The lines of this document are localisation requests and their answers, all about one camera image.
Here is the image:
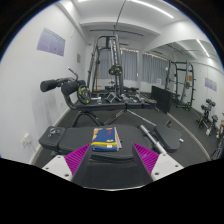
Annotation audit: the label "silver barbell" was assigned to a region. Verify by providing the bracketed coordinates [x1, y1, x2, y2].
[128, 109, 168, 156]

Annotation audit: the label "grey cable gym machine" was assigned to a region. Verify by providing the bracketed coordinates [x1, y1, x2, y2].
[87, 0, 128, 98]

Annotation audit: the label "small purple wall poster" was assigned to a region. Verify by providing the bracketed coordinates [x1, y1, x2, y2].
[203, 77, 218, 93]

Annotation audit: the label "group of floor dumbbells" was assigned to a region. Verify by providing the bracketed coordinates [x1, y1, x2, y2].
[121, 93, 158, 104]

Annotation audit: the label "white wall socket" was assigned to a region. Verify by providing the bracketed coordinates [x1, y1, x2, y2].
[19, 133, 33, 148]

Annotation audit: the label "grey window curtains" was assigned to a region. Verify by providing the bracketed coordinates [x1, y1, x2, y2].
[96, 48, 169, 89]

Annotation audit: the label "large purple wall poster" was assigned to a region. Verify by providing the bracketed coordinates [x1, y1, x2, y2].
[35, 27, 67, 57]

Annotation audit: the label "blue cartoon print towel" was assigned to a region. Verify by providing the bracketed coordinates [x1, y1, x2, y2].
[90, 126, 123, 153]

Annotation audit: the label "black padded flat weight bench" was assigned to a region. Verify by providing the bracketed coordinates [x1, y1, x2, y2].
[38, 123, 184, 190]

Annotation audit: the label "black weight plate on machine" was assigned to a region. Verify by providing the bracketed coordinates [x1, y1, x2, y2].
[108, 64, 123, 77]

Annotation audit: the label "black box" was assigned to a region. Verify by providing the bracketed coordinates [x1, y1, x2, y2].
[149, 85, 174, 114]

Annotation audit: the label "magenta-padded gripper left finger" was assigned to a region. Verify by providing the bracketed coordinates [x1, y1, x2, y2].
[41, 143, 93, 186]

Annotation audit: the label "black power rack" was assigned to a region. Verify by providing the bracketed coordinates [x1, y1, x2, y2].
[164, 59, 198, 111]

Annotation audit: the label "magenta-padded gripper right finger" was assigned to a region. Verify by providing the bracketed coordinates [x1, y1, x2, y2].
[131, 142, 185, 186]

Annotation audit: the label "long ceiling light strip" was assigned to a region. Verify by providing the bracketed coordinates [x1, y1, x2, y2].
[129, 0, 175, 20]
[195, 38, 212, 58]

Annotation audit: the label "silver key ring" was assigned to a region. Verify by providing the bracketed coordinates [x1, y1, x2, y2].
[47, 127, 62, 138]

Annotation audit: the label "black bench with leg rollers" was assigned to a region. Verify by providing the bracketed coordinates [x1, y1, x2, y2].
[39, 77, 158, 129]

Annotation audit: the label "dumbbell rack with dumbbells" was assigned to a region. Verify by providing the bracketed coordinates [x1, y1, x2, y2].
[196, 98, 221, 136]

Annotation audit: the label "black weight plate yellow marks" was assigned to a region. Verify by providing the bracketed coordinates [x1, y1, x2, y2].
[76, 84, 92, 105]

